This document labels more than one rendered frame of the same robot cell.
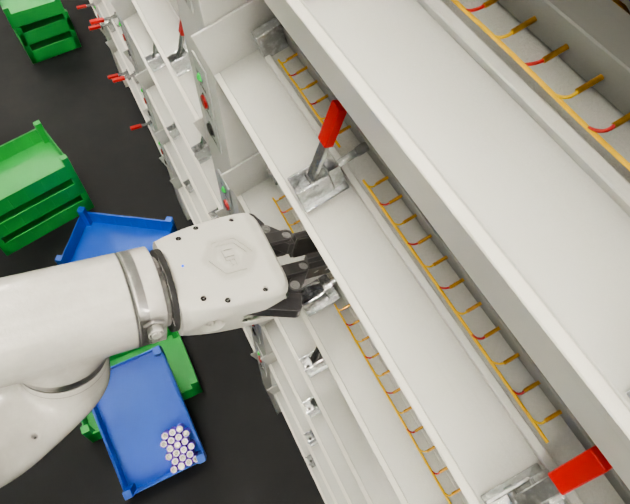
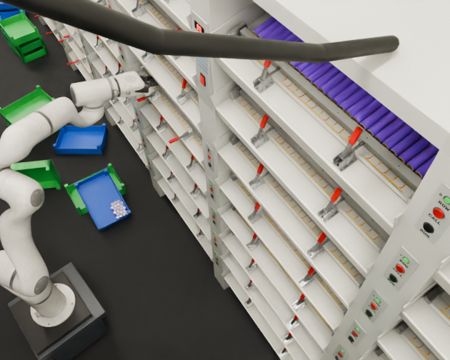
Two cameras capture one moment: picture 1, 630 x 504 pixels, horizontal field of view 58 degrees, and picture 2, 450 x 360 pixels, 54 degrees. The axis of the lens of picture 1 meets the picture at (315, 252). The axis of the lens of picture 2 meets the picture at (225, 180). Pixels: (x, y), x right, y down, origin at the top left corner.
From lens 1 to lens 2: 1.29 m
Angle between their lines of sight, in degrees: 5
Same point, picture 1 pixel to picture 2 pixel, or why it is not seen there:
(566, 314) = not seen: hidden behind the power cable
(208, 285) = (126, 83)
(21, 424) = (86, 116)
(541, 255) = not seen: hidden behind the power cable
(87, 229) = (64, 134)
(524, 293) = not seen: hidden behind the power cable
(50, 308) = (93, 85)
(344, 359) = (163, 108)
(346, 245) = (154, 68)
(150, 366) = (103, 180)
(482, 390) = (178, 86)
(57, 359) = (95, 96)
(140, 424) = (101, 203)
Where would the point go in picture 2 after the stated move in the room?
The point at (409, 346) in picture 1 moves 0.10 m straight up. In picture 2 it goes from (166, 82) to (162, 59)
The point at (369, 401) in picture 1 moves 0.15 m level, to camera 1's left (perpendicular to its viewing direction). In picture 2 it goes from (169, 116) to (131, 119)
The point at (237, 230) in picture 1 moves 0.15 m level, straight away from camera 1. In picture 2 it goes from (131, 73) to (123, 51)
